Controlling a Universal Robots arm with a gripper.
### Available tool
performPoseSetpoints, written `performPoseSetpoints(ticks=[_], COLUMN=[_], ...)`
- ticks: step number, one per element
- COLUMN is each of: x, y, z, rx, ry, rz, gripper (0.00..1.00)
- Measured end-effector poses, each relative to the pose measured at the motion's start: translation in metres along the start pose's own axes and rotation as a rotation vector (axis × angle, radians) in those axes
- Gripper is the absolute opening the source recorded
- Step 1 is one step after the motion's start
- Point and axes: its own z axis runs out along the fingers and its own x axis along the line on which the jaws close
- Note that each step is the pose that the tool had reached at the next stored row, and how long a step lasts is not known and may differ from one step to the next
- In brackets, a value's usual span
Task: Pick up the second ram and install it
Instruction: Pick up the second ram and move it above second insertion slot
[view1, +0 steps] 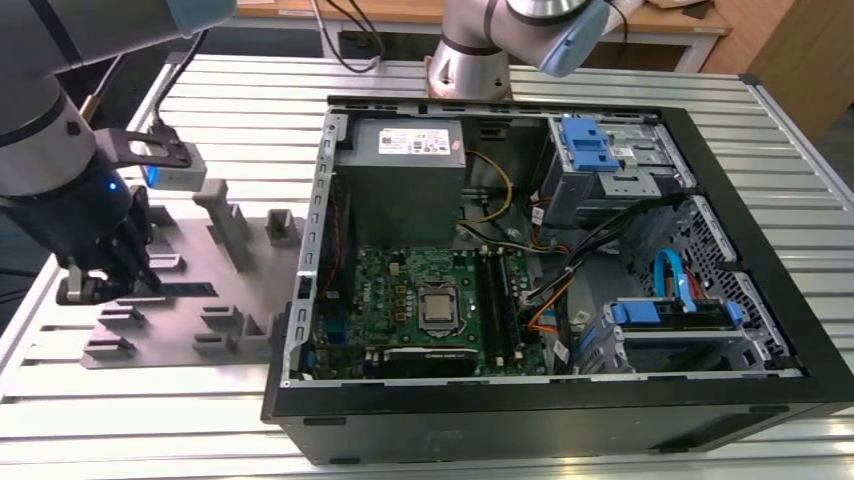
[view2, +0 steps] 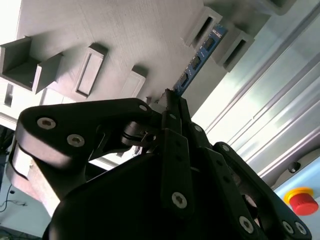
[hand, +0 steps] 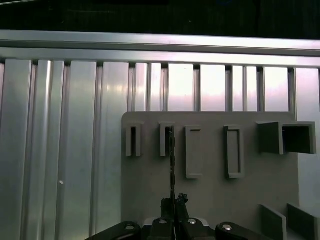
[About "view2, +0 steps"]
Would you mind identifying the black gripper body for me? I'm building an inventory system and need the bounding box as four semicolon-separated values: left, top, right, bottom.
42;152;235;240

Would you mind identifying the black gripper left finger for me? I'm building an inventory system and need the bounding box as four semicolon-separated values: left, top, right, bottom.
6;89;196;221

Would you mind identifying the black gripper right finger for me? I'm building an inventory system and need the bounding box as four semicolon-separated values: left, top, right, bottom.
179;98;313;240

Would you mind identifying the blue RAM stick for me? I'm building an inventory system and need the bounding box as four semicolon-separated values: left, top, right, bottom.
174;23;229;97

